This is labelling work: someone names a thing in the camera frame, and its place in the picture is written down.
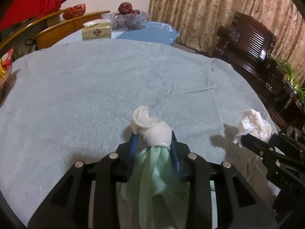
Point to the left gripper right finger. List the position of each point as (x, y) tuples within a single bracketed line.
[(237, 204)]

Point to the wooden tv cabinet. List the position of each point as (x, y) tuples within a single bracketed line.
[(44, 32)]

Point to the tissue box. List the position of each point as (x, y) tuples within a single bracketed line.
[(96, 29)]

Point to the green rubber glove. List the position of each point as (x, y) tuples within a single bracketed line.
[(153, 172)]

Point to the glass fruit bowl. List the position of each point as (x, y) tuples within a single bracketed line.
[(126, 22)]

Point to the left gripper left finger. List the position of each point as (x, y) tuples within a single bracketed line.
[(67, 204)]

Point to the red snack bag pile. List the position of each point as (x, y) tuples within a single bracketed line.
[(6, 66)]

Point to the beige patterned curtain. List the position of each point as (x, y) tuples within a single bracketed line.
[(198, 21)]

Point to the red orange bag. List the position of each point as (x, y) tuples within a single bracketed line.
[(75, 11)]

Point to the blue tablecloth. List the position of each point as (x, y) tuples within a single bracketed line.
[(150, 31)]

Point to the dark wooden armchair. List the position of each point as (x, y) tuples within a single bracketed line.
[(247, 45)]

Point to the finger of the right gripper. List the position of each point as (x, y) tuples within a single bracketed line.
[(285, 143), (260, 147)]

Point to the green potted plant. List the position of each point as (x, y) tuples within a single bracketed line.
[(292, 77)]

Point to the large white tissue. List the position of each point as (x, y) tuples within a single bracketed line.
[(253, 123)]

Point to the grey-blue table towel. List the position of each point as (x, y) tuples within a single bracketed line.
[(74, 102)]

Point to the dark wooden side table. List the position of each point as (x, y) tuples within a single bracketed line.
[(283, 103)]

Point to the red cloth cover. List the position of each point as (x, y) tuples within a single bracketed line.
[(33, 0)]

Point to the red apple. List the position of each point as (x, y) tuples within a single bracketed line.
[(125, 8)]

